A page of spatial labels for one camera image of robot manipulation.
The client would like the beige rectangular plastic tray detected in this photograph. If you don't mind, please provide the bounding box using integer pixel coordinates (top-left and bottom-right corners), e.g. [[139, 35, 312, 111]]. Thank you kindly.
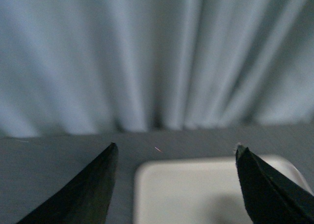
[[133, 154, 314, 224]]

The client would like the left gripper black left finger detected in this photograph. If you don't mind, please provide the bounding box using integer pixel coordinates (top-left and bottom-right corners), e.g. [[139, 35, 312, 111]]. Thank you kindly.
[[19, 143, 118, 224]]

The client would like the white pleated curtain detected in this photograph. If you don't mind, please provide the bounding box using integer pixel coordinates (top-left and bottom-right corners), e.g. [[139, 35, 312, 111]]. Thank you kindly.
[[0, 0, 314, 138]]

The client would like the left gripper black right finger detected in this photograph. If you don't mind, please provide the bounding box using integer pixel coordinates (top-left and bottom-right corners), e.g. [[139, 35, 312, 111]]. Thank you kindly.
[[235, 144, 314, 224]]

